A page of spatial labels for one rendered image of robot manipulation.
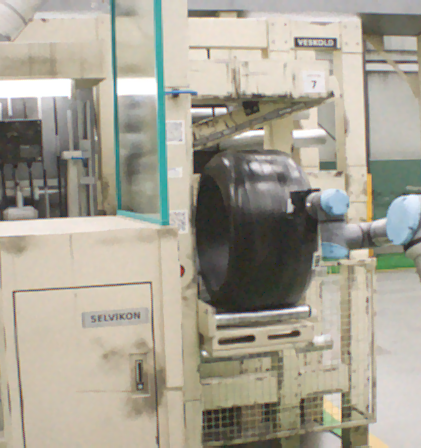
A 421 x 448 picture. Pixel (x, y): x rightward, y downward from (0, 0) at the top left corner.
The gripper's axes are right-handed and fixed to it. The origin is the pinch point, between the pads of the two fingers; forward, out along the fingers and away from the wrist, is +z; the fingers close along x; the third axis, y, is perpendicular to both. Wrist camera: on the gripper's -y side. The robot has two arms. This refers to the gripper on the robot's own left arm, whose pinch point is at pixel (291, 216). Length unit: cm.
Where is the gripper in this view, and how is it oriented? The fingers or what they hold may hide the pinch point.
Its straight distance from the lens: 263.7
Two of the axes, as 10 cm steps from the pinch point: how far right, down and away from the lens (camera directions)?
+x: -9.6, 0.5, -2.8
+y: -0.6, -10.0, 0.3
